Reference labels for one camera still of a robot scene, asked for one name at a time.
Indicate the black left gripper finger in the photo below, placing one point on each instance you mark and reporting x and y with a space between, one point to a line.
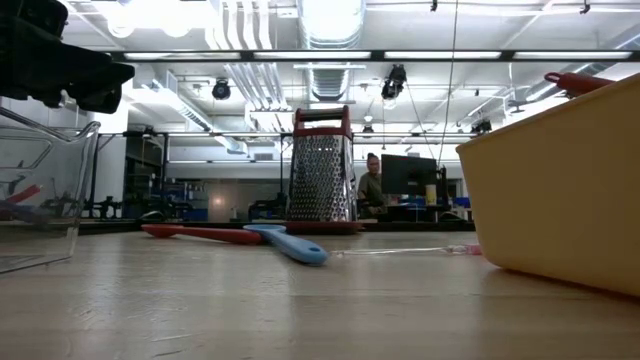
95 72
102 102

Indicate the clear plastic bin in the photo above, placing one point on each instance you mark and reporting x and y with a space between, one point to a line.
50 240

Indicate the red silicone slotted spoon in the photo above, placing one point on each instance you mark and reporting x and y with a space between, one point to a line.
210 234

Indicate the red slotted spatula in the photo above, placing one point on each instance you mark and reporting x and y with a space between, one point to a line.
575 82

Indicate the black ceiling spotlight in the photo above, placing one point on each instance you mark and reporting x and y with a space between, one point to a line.
221 90
482 126

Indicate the red and steel box grater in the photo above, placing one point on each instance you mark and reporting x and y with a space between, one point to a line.
322 180

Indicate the blue silicone spoon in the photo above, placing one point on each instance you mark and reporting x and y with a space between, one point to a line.
300 250

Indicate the person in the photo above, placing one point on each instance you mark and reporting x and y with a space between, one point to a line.
371 187

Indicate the black computer monitor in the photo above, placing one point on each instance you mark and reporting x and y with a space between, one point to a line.
407 175

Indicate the yellow cup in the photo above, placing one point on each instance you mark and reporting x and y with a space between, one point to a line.
431 194

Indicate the orange plastic bin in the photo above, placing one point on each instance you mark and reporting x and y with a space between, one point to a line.
550 200

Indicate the black overhead camera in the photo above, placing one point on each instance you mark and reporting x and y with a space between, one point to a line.
395 82

